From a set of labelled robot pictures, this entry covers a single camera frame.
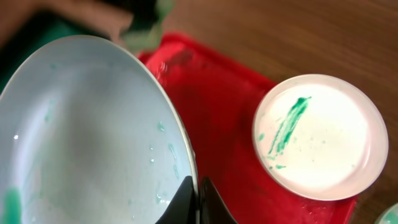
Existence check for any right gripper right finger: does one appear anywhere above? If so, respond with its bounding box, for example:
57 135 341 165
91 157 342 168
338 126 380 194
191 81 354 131
200 177 238 224

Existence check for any white pink plate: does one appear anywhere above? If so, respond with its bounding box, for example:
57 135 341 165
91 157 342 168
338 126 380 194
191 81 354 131
252 74 389 201

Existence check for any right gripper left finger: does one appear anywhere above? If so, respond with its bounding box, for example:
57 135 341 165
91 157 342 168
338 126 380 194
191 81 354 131
155 176 197 224

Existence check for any light blue plate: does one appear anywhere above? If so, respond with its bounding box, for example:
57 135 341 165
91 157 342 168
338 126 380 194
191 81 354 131
374 203 398 224
1 35 198 223

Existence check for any red plastic tray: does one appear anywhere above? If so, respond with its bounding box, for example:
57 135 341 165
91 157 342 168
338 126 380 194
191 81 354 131
139 34 356 224

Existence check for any green yellow sponge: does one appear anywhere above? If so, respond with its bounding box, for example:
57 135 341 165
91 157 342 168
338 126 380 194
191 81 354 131
120 0 174 52

